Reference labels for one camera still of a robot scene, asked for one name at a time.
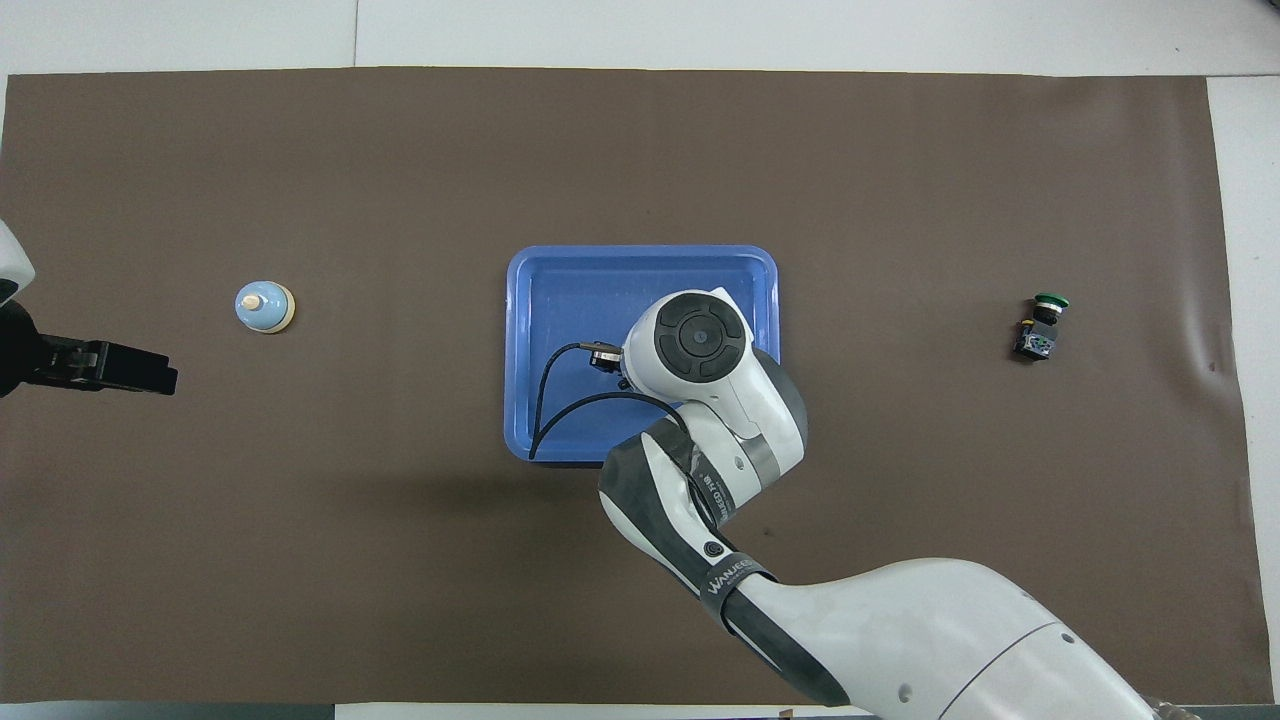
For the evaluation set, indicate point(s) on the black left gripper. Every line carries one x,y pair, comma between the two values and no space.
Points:
20,355

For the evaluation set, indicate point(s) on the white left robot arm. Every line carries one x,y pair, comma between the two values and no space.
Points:
10,260

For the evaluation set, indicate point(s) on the blue plastic tray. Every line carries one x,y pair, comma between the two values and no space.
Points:
570,300

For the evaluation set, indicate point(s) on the light blue desk bell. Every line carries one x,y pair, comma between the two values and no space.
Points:
262,310

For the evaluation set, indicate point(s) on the brown table mat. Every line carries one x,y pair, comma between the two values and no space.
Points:
400,550

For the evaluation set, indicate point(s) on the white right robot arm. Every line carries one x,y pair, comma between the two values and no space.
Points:
700,335

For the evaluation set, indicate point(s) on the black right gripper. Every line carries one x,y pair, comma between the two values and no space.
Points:
612,367

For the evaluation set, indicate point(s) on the green push button switch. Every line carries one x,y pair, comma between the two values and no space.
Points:
1040,340

